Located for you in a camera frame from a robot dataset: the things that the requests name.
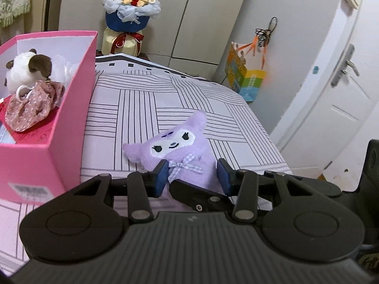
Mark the purple plush toy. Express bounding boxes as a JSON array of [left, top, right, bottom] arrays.
[[123, 111, 222, 193]]

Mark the pink cardboard box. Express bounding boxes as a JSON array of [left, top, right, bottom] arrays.
[[1, 30, 97, 204]]

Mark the blue wet wipes pack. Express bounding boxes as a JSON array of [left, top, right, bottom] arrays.
[[0, 124, 15, 144]]

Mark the white brown plush toy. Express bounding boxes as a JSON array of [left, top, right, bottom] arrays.
[[5, 49, 53, 94]]

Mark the red envelope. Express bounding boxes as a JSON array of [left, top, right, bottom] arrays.
[[1, 96, 59, 144]]

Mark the striped table cloth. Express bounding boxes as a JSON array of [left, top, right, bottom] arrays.
[[1, 56, 291, 275]]

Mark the colourful paper gift bag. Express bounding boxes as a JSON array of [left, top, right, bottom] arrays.
[[225, 35, 266, 103]]

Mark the white door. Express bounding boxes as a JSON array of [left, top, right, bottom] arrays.
[[281, 0, 378, 178]]

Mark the beige wardrobe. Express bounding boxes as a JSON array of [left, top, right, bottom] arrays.
[[59, 0, 244, 79]]

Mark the flower bouquet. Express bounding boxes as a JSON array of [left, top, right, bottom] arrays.
[[101, 0, 161, 57]]

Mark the black cable bundle on hook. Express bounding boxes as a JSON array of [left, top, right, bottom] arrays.
[[254, 16, 279, 48]]

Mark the silver door handle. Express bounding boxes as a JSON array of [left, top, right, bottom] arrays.
[[330, 44, 360, 87]]

